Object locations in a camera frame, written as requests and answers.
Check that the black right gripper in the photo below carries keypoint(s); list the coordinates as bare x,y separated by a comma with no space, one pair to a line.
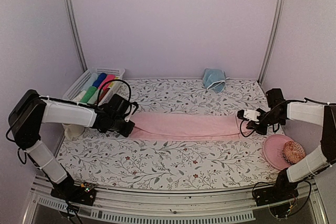
253,125

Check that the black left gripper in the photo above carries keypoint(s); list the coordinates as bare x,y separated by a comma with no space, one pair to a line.
126,132

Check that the pink towel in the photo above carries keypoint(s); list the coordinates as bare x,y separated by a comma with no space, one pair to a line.
187,127
106,82

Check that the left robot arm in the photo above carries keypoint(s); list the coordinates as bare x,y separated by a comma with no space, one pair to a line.
34,110

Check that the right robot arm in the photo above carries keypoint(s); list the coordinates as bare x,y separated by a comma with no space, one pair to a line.
309,136

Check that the grey green rolled towel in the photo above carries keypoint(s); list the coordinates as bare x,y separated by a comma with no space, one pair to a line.
96,97

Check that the pink plate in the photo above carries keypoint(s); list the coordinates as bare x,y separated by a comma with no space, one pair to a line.
272,150

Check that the pink rolled towel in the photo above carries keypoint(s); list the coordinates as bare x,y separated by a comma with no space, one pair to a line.
106,82

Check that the yellow rolled towel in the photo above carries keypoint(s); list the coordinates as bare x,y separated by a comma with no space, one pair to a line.
112,82

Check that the dark blue rolled towel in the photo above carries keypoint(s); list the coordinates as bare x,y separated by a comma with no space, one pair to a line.
101,77

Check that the red patterned bowl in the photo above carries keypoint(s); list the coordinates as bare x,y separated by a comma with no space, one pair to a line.
293,152

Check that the cream mug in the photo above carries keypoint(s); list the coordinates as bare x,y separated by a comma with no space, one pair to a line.
72,131

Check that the light blue rolled towel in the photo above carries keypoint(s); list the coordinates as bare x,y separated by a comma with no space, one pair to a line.
90,81

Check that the floral tablecloth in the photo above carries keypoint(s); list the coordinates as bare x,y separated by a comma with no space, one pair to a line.
112,160

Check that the white plastic basket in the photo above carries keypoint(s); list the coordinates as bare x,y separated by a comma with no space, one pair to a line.
75,93

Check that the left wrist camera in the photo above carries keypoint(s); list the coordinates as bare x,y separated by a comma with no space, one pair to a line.
130,111

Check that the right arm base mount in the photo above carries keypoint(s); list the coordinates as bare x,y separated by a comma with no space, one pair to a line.
273,194

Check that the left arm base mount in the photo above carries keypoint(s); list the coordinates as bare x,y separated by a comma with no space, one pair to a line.
68,191

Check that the front aluminium rail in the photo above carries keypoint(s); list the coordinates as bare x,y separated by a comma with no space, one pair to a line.
123,205

